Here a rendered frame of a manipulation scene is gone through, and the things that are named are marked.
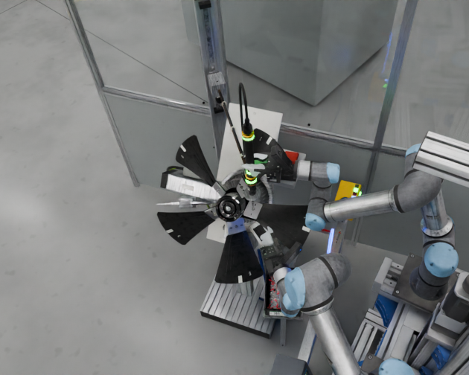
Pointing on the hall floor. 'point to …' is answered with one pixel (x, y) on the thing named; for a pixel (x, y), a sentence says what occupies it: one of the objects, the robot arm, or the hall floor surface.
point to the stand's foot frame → (240, 306)
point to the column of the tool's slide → (219, 120)
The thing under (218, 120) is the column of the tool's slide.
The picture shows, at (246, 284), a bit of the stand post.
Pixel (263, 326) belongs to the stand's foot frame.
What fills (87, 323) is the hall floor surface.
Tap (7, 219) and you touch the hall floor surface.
